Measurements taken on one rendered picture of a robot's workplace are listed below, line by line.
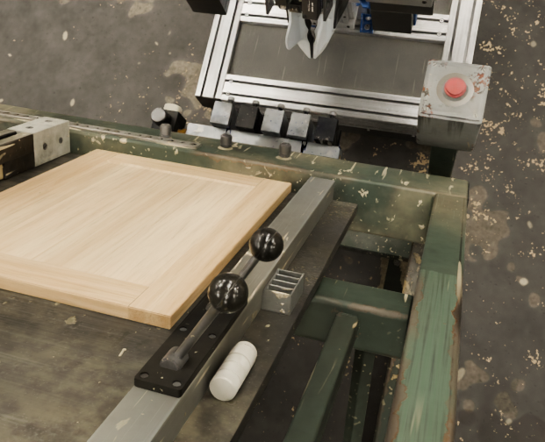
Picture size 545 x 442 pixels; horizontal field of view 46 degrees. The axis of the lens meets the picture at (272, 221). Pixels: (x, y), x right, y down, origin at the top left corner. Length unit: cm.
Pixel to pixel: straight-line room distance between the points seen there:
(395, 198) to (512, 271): 96
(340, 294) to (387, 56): 125
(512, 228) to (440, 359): 148
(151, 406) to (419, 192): 77
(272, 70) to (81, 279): 140
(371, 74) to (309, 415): 148
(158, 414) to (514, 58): 196
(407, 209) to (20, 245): 70
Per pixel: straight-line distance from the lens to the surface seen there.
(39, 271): 92
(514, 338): 214
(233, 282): 59
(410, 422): 63
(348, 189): 127
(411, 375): 69
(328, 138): 145
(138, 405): 63
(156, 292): 85
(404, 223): 128
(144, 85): 252
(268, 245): 69
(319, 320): 100
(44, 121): 146
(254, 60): 219
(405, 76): 210
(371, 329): 99
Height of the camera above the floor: 212
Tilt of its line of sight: 73 degrees down
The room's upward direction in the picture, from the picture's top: 43 degrees counter-clockwise
